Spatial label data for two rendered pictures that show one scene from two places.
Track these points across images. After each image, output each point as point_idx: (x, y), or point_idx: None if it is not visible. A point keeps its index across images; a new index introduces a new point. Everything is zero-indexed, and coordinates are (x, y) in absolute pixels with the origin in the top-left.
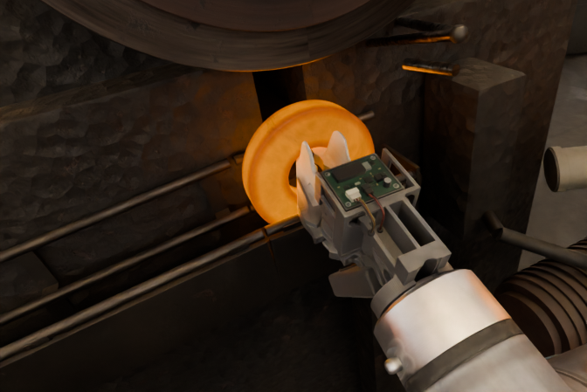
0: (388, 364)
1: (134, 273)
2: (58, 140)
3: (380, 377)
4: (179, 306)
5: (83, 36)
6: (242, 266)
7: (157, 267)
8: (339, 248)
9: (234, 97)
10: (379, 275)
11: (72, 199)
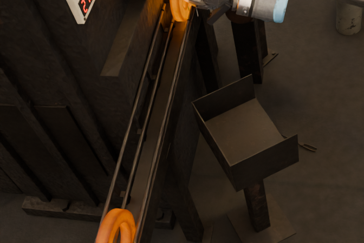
0: (244, 11)
1: (157, 66)
2: (142, 25)
3: (214, 66)
4: (187, 52)
5: None
6: (190, 32)
7: (159, 61)
8: (216, 3)
9: None
10: (227, 2)
11: (146, 44)
